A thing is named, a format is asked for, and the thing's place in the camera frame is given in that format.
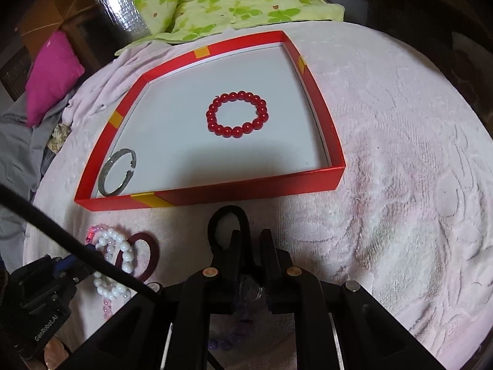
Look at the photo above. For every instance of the red cardboard box lid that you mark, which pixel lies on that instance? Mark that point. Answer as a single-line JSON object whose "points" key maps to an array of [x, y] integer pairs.
{"points": [[238, 194]]}

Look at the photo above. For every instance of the brown wooden cabinet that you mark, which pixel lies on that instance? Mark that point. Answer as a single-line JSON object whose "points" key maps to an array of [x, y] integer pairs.
{"points": [[42, 11]]}

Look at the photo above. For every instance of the green floral quilt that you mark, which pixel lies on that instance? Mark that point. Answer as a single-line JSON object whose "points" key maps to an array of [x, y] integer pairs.
{"points": [[231, 0]]}

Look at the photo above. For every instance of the small patterned cloth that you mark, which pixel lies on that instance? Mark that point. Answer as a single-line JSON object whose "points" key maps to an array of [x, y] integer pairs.
{"points": [[57, 137]]}

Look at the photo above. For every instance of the magenta pillow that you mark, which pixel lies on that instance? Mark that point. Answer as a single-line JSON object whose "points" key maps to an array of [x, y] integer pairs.
{"points": [[50, 77]]}

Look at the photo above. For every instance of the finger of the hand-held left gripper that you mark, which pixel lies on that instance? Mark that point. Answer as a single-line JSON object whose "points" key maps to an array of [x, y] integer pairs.
{"points": [[75, 271]]}

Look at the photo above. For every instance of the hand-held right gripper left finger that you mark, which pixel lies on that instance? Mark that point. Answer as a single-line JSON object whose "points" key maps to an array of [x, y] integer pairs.
{"points": [[235, 248]]}

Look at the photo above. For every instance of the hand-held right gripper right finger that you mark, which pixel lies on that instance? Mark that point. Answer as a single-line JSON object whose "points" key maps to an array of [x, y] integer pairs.
{"points": [[269, 248]]}

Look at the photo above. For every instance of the pale pink blanket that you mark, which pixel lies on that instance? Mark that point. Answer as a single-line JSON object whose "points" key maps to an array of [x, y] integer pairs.
{"points": [[385, 162]]}

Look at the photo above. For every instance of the grey metal bangle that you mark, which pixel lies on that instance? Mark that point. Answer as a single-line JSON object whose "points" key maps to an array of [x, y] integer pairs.
{"points": [[101, 180]]}

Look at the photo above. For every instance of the grey bed sheet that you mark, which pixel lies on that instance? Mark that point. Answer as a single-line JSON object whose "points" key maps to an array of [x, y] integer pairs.
{"points": [[19, 154]]}

